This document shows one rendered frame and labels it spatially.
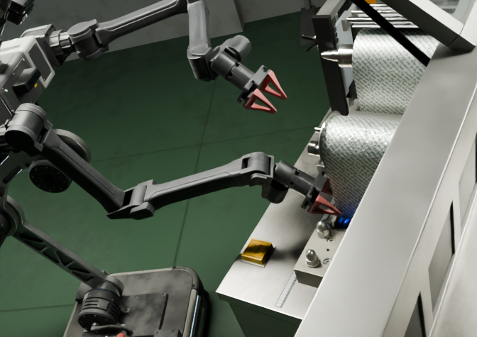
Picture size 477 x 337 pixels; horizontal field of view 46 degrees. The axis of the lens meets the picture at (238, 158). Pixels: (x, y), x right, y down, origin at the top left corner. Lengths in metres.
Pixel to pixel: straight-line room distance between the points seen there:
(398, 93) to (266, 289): 0.64
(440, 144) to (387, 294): 0.24
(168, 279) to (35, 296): 0.97
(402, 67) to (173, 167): 2.39
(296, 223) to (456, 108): 1.00
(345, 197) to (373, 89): 0.30
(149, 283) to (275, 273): 1.15
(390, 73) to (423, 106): 0.66
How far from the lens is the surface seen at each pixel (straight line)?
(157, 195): 1.59
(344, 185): 1.43
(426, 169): 0.72
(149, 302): 2.58
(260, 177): 1.45
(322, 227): 1.47
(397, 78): 1.47
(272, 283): 1.60
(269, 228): 1.74
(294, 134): 3.53
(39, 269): 3.49
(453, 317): 0.84
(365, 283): 0.61
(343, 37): 1.68
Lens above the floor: 2.15
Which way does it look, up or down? 38 degrees down
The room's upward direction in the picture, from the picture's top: 20 degrees counter-clockwise
